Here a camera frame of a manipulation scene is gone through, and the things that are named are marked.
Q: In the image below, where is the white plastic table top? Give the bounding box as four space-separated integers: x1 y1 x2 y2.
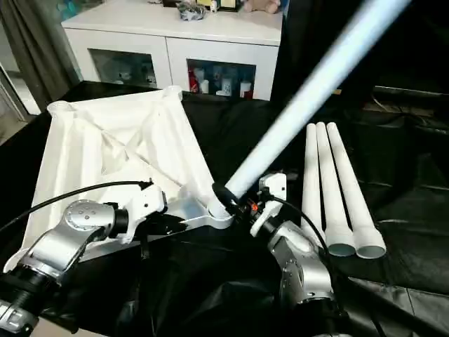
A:
4 86 236 271

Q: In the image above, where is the white plastic table leg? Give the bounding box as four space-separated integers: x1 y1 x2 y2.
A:
314 121 357 257
326 121 387 259
302 123 325 232
210 0 413 213

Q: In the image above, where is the black mat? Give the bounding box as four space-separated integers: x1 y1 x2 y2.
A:
0 81 449 337

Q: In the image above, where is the white cabinet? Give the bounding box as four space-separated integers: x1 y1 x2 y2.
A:
62 0 283 100

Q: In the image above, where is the pink plush toy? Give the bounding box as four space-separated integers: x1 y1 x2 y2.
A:
242 0 283 15

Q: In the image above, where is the grey curtain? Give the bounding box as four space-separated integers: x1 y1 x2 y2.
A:
0 0 83 113

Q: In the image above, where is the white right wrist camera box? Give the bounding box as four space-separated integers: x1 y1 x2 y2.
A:
249 172 288 237

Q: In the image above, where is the silver metal rail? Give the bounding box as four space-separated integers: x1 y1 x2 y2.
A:
372 84 449 107

